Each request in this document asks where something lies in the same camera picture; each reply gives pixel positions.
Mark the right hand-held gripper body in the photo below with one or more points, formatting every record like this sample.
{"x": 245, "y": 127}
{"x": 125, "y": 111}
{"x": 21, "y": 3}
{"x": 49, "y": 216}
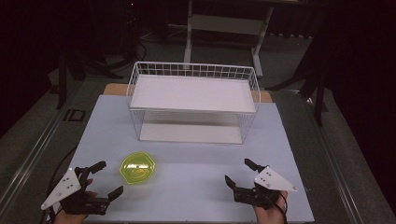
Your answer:
{"x": 274, "y": 181}

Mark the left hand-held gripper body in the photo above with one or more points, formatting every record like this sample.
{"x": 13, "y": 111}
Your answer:
{"x": 63, "y": 186}

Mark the yellow-green plastic bowl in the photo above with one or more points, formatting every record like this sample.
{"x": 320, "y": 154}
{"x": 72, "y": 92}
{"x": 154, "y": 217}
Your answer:
{"x": 137, "y": 168}

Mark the person's right hand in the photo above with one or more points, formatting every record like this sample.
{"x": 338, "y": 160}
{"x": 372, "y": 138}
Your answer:
{"x": 269, "y": 216}

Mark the pale blue table board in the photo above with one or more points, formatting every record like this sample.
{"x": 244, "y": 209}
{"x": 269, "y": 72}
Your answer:
{"x": 193, "y": 174}

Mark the black floor socket box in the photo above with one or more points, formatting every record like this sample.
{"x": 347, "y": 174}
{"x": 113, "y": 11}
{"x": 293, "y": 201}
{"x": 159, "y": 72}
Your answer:
{"x": 74, "y": 115}

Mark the black metal stand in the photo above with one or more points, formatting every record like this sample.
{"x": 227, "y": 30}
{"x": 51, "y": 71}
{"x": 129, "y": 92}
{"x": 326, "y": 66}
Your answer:
{"x": 62, "y": 81}
{"x": 318, "y": 102}

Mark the metal floor rail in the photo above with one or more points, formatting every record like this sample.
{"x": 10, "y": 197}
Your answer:
{"x": 337, "y": 161}
{"x": 34, "y": 155}

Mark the white metal table frame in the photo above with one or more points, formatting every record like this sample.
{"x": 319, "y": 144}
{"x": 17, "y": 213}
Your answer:
{"x": 224, "y": 25}

